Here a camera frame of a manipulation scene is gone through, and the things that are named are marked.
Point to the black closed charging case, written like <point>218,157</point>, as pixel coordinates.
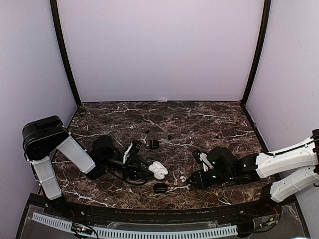
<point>160,188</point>

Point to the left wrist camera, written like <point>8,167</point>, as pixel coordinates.
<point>127,153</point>

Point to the black front frame rail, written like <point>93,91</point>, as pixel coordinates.
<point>253,221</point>

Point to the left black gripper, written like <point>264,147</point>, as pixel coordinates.
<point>133,165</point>

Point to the white slotted cable duct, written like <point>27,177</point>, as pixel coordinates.
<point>106,233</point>

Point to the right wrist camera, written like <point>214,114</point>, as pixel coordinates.
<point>205,162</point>

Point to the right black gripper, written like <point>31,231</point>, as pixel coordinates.
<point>201,181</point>

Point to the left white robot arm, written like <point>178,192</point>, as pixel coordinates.
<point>44,138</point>

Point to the left black frame post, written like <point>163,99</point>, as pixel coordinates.
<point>63,51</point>

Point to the right black frame post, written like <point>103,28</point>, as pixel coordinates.
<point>258,51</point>

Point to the black frame post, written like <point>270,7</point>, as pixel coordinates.
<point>63,51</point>
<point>258,51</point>

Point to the white earbud charging case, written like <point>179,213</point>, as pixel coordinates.
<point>158,170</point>

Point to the black charging case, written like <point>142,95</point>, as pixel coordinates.
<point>160,188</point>
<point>154,144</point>

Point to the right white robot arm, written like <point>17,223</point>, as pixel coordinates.
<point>302,157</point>

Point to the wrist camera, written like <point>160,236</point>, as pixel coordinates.
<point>205,162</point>
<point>127,153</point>

